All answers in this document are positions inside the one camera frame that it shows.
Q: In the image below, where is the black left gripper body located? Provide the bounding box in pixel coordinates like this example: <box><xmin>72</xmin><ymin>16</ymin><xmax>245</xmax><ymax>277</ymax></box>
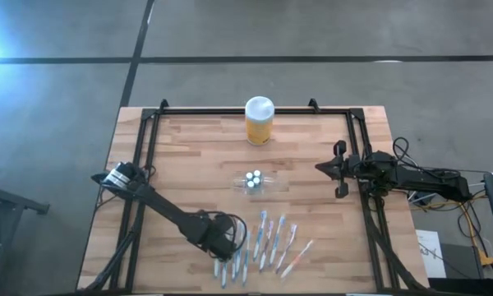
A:
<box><xmin>205</xmin><ymin>213</ymin><xmax>238</xmax><ymax>262</ymax></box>

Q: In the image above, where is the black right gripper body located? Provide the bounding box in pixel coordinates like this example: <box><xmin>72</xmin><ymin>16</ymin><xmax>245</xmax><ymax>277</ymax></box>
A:
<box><xmin>334</xmin><ymin>140</ymin><xmax>369</xmax><ymax>199</ymax></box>

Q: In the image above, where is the purple toothbrush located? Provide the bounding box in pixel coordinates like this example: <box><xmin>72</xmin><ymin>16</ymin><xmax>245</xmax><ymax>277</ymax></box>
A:
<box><xmin>274</xmin><ymin>223</ymin><xmax>299</xmax><ymax>275</ymax></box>
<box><xmin>259</xmin><ymin>220</ymin><xmax>275</xmax><ymax>273</ymax></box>

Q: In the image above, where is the orange toothbrush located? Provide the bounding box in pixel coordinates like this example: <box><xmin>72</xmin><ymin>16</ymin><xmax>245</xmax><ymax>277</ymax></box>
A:
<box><xmin>279</xmin><ymin>238</ymin><xmax>315</xmax><ymax>280</ymax></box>

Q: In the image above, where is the clear acrylic organizer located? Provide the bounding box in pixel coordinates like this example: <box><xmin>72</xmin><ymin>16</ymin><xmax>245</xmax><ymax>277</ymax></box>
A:
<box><xmin>231</xmin><ymin>169</ymin><xmax>281</xmax><ymax>197</ymax></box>

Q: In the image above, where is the yellow canister white lid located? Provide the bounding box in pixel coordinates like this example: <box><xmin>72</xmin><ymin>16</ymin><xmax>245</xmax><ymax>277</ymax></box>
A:
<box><xmin>244</xmin><ymin>95</ymin><xmax>276</xmax><ymax>147</ymax></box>

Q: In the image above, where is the white paper sheet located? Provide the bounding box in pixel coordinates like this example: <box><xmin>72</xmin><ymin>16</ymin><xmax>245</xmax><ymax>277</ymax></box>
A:
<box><xmin>414</xmin><ymin>229</ymin><xmax>448</xmax><ymax>280</ymax></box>

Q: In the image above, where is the black metal stand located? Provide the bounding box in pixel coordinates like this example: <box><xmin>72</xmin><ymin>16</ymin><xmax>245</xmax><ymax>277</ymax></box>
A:
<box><xmin>0</xmin><ymin>179</ymin><xmax>51</xmax><ymax>296</ymax></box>

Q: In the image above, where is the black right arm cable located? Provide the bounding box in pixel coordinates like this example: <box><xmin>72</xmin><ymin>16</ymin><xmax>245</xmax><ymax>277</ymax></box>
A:
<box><xmin>392</xmin><ymin>136</ymin><xmax>457</xmax><ymax>173</ymax></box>

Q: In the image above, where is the black metal table frame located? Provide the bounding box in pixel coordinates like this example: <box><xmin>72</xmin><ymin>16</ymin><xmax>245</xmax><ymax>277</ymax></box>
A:
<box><xmin>80</xmin><ymin>98</ymin><xmax>426</xmax><ymax>294</ymax></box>

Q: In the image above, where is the yellow cable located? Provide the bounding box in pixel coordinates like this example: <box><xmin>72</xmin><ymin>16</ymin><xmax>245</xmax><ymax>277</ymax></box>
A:
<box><xmin>410</xmin><ymin>199</ymin><xmax>493</xmax><ymax>268</ymax></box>

